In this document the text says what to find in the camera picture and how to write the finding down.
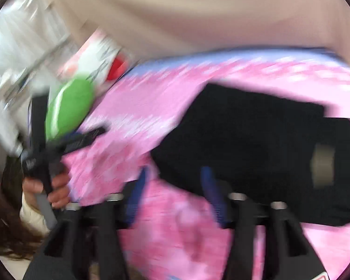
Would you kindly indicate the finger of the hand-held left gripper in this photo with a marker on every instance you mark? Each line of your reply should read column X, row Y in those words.
column 89, row 140
column 73, row 137

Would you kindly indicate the person's left forearm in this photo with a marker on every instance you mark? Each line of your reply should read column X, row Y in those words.
column 32, row 213

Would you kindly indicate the white face print pillow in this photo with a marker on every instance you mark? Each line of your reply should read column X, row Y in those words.
column 96, row 52

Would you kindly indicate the black pants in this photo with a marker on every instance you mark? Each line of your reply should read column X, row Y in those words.
column 245, row 157

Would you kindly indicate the pink rose bed sheet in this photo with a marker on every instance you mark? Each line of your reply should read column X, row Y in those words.
column 128, row 116

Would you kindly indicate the person's brown hair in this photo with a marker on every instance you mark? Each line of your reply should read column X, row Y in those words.
column 11, row 227

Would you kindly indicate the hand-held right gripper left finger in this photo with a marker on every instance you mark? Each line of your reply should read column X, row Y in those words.
column 135, row 198

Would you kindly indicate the green plush toy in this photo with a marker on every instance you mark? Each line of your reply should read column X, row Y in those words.
column 68, row 105

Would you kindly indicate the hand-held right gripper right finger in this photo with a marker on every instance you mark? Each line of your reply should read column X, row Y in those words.
column 214, row 198

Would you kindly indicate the person's left hand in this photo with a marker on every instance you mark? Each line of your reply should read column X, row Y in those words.
column 59, row 189

